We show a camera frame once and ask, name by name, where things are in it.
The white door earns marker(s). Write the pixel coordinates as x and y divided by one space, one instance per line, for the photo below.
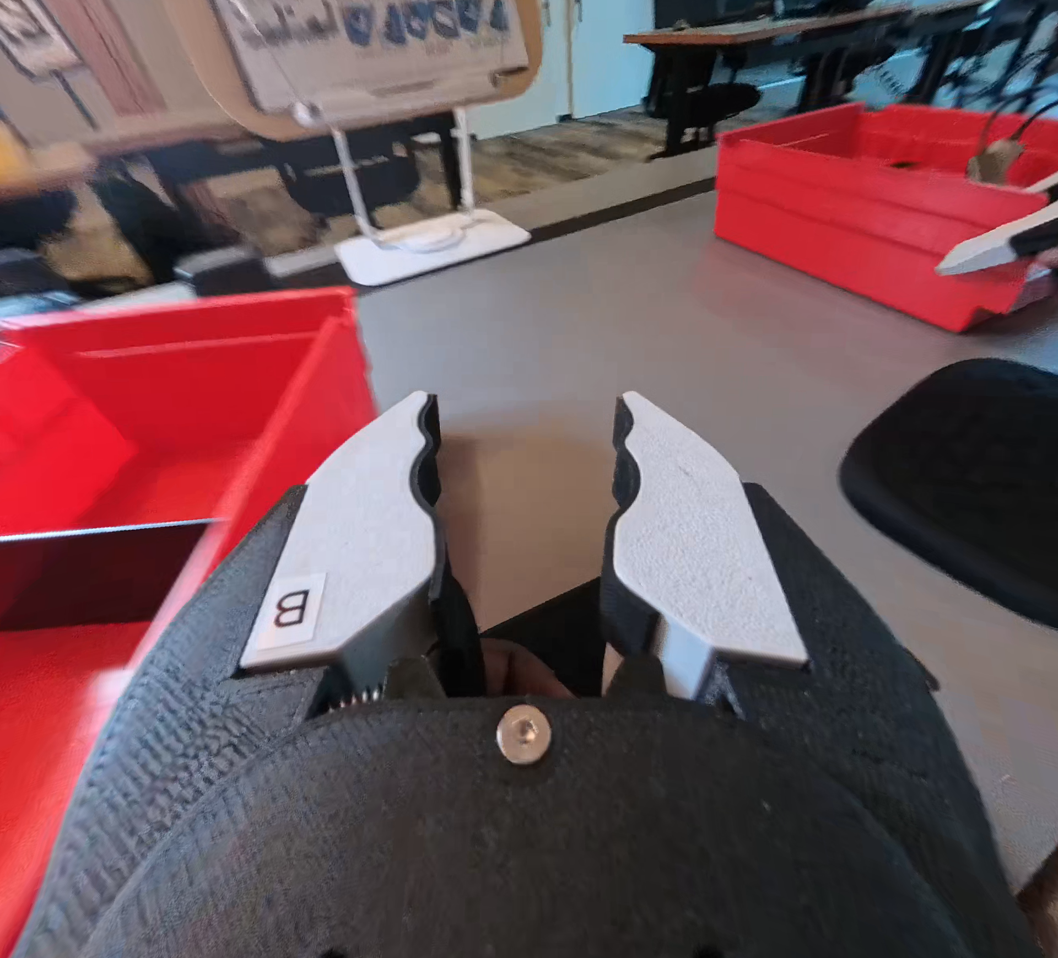
612 24

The white sign stand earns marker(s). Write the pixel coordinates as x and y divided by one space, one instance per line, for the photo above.
438 251

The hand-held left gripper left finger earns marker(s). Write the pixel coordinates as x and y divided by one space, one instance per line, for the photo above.
355 528

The black foam pad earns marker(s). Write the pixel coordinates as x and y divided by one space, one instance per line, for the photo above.
967 478

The black bin divider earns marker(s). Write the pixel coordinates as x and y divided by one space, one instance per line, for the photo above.
99 573

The long wooden table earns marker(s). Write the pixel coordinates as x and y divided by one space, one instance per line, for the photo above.
744 32

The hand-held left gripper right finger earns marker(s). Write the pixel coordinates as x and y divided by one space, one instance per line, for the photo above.
694 553

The red divided plastic bin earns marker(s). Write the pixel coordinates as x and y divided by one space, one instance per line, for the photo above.
207 396

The white sign black pattern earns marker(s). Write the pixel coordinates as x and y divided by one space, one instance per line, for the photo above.
33 24

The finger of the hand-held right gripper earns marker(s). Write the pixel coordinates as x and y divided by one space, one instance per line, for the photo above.
992 247
1046 186

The tan rounded board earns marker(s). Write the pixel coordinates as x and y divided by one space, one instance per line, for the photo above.
192 24

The grey USB hub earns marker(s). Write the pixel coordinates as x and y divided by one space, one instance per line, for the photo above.
994 162

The dark grey power box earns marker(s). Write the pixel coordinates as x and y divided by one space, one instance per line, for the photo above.
223 272

